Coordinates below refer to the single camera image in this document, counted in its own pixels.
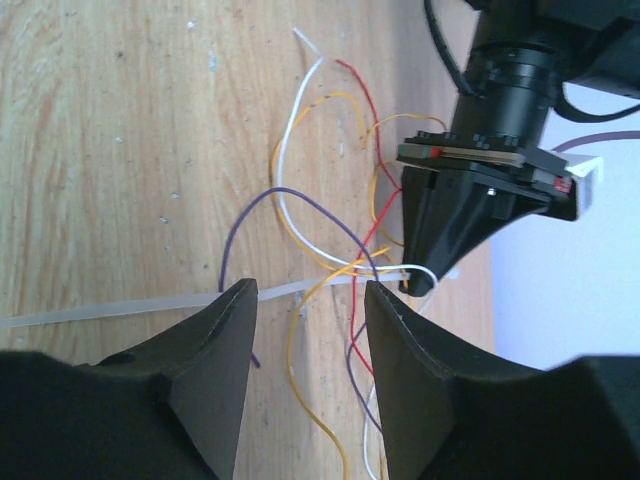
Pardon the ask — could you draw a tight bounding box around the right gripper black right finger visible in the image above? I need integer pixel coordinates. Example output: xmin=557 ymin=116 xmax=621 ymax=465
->
xmin=365 ymin=281 xmax=639 ymax=479

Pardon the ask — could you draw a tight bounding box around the white zip tie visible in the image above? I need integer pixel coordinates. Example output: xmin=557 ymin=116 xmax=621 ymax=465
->
xmin=1 ymin=272 xmax=407 ymax=328

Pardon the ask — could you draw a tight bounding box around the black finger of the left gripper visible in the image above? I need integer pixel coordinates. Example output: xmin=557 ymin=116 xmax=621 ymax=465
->
xmin=400 ymin=167 xmax=550 ymax=296

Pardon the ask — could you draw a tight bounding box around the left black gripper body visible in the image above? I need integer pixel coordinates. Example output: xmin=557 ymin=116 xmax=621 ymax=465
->
xmin=397 ymin=131 xmax=580 ymax=221

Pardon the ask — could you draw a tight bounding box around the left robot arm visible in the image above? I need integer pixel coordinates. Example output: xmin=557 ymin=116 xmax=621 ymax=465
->
xmin=397 ymin=1 xmax=639 ymax=297

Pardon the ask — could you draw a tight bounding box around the white wire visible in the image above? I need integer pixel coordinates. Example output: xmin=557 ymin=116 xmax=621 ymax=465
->
xmin=275 ymin=26 xmax=441 ymax=480

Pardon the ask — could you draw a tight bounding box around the dark purple wire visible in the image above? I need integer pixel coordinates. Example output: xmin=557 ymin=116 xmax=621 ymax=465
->
xmin=217 ymin=186 xmax=386 ymax=435

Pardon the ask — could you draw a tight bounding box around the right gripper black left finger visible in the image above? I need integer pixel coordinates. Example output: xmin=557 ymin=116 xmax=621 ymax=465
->
xmin=1 ymin=279 xmax=258 ymax=479

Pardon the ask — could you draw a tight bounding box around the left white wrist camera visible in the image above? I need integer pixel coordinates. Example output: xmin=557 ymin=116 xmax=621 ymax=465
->
xmin=565 ymin=154 xmax=604 ymax=217

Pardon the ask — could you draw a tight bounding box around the red wire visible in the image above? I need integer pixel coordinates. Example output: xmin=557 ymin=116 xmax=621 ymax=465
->
xmin=333 ymin=58 xmax=404 ymax=377

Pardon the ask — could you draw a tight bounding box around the yellow wire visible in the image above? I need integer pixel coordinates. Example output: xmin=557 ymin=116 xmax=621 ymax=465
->
xmin=268 ymin=90 xmax=448 ymax=480

